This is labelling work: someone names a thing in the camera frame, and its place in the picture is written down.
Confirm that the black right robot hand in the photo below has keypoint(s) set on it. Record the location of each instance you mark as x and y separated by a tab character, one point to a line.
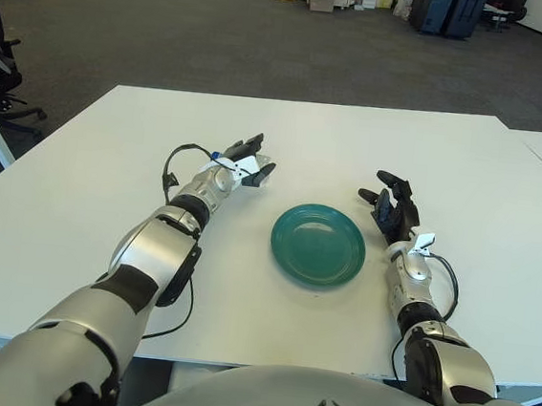
402	213

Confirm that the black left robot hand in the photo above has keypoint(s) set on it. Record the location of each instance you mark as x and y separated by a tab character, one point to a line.
250	144

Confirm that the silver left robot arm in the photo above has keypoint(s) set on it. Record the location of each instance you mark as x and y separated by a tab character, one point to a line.
161	245

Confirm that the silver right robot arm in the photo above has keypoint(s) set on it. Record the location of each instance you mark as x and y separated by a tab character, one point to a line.
452	364

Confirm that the green round plate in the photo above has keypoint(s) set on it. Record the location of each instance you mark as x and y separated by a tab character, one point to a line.
316	250

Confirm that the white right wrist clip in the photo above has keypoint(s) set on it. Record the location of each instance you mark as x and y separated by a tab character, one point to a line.
425	241

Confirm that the white plastic bag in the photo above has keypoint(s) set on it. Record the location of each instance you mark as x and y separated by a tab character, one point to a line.
401	7

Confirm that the black suitcase blue side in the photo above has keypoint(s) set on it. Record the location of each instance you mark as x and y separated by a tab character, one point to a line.
429	9

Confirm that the grey robot torso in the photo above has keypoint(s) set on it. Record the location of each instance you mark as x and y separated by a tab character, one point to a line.
328	405

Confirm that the dark navy suitcase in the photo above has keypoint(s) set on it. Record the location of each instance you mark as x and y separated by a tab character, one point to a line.
464	13

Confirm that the black background chair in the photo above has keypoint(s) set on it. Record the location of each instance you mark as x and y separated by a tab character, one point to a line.
503	14

